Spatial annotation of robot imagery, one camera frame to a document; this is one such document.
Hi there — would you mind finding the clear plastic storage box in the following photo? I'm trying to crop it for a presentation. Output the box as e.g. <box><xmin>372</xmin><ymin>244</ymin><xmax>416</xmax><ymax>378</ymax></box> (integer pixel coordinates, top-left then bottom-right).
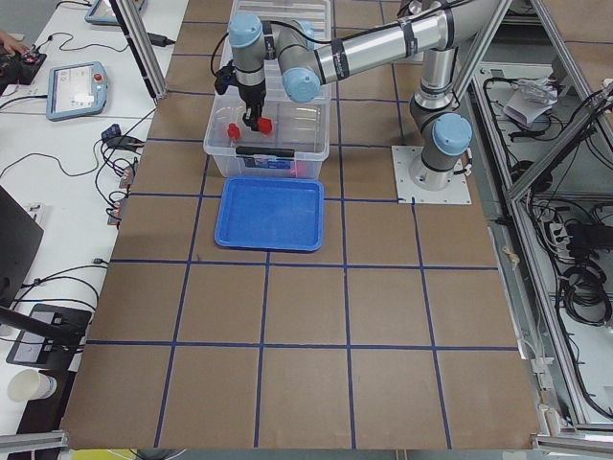
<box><xmin>203</xmin><ymin>1</ymin><xmax>331</xmax><ymax>179</ymax></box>

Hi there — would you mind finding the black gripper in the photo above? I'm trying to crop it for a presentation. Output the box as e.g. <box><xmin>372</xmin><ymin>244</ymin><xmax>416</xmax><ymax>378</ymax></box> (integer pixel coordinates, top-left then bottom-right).
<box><xmin>238</xmin><ymin>80</ymin><xmax>266</xmax><ymax>130</ymax></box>

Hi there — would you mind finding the black box latch handle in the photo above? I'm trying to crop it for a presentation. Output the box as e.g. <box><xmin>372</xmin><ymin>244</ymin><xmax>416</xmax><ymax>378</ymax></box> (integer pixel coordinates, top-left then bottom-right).
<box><xmin>235</xmin><ymin>146</ymin><xmax>295</xmax><ymax>158</ymax></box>

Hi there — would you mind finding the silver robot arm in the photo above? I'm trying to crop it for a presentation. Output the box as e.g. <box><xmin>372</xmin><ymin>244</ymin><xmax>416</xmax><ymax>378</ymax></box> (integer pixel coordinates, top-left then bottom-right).
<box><xmin>215</xmin><ymin>0</ymin><xmax>510</xmax><ymax>192</ymax></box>

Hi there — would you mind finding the red block front pair left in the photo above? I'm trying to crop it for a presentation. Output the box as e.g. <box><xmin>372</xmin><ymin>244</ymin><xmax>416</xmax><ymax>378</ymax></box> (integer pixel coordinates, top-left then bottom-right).
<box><xmin>227</xmin><ymin>123</ymin><xmax>240</xmax><ymax>141</ymax></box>

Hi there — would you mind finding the blue plastic tray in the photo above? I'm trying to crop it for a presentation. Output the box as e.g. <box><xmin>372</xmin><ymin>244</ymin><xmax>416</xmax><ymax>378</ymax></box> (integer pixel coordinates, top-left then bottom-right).
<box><xmin>215</xmin><ymin>176</ymin><xmax>325</xmax><ymax>252</ymax></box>

